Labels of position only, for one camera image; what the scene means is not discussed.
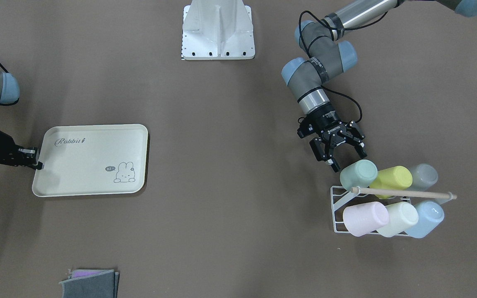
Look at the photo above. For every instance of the folded grey cloth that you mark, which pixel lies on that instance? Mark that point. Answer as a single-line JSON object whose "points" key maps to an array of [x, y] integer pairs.
{"points": [[91, 283]]}

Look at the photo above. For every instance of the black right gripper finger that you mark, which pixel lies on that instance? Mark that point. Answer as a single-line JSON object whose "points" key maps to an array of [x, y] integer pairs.
{"points": [[34, 164], [29, 153]]}

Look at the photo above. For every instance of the blue plastic cup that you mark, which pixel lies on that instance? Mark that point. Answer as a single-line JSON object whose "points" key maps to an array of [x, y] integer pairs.
{"points": [[430, 214]]}

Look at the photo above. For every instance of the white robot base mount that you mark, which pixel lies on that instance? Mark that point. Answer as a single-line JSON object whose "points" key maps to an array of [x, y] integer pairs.
{"points": [[217, 30]]}

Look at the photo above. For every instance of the cream rabbit tray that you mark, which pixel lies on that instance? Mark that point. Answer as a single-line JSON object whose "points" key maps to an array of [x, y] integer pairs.
{"points": [[92, 160]]}

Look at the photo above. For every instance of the yellow plastic cup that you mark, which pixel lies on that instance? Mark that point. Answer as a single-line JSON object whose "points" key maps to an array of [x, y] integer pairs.
{"points": [[395, 178]]}

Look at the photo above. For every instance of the green plastic cup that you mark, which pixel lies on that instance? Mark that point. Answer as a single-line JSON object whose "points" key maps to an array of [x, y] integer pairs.
{"points": [[359, 174]]}

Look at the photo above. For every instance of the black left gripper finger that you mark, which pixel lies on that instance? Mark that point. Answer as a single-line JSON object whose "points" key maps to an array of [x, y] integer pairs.
{"points": [[355, 137], [323, 150]]}

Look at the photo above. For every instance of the white wire cup rack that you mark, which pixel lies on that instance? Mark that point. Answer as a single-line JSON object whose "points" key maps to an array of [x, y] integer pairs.
{"points": [[341, 198]]}

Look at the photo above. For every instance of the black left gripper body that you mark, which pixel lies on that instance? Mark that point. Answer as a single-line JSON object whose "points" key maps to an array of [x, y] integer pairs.
{"points": [[324, 117]]}

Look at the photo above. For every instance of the cream white plastic cup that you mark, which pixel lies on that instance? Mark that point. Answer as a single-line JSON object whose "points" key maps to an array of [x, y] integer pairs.
{"points": [[402, 215]]}

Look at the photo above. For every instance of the grey plastic cup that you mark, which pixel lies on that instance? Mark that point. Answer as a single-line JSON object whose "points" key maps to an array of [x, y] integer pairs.
{"points": [[424, 176]]}

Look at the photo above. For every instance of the pink plastic cup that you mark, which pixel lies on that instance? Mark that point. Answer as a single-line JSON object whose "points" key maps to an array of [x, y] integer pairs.
{"points": [[364, 218]]}

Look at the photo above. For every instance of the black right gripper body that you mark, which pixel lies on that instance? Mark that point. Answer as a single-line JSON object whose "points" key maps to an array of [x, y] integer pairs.
{"points": [[1, 148]]}

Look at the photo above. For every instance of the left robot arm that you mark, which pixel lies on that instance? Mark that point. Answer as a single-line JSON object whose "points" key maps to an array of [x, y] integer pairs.
{"points": [[370, 67]]}

